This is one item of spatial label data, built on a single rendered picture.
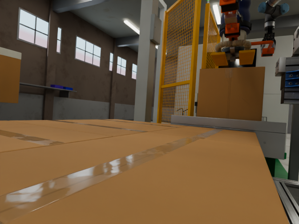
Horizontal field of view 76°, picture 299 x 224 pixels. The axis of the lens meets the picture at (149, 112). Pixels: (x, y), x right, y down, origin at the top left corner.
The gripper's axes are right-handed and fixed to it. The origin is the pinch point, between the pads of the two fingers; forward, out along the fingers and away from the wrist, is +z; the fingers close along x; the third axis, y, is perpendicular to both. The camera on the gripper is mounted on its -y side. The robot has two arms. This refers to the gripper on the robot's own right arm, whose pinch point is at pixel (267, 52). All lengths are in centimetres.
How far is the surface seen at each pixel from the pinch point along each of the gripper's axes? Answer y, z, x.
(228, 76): 57, 31, -26
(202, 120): 60, 61, -41
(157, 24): -17, -47, -115
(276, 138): 62, 68, 2
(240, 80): 57, 34, -19
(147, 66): -11, 5, -122
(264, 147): 62, 74, -4
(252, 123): 61, 61, -11
